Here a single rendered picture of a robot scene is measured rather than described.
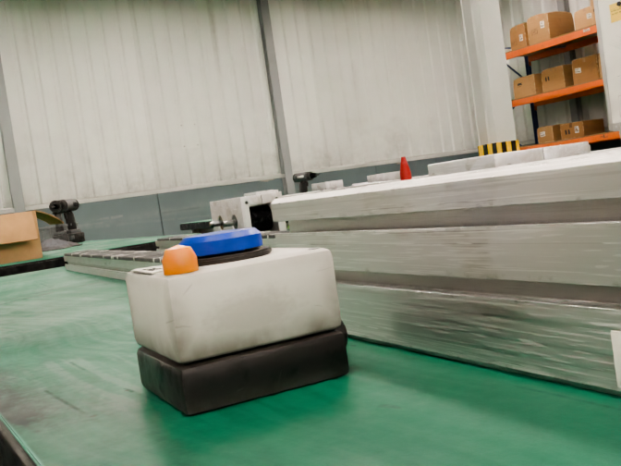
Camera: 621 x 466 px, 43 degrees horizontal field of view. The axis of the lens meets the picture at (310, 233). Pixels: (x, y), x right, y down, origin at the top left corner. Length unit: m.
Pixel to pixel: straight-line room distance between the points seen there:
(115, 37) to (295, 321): 11.89
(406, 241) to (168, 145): 11.82
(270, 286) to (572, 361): 0.13
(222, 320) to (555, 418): 0.14
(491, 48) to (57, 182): 6.27
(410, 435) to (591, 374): 0.07
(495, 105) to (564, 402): 8.37
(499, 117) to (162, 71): 5.66
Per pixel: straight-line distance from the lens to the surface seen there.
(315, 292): 0.36
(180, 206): 12.11
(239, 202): 1.51
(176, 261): 0.33
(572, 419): 0.28
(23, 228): 2.57
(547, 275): 0.31
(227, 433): 0.31
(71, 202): 4.01
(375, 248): 0.41
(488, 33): 8.75
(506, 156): 0.63
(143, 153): 12.00
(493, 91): 8.66
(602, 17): 4.12
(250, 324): 0.34
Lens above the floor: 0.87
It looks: 3 degrees down
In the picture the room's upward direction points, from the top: 8 degrees counter-clockwise
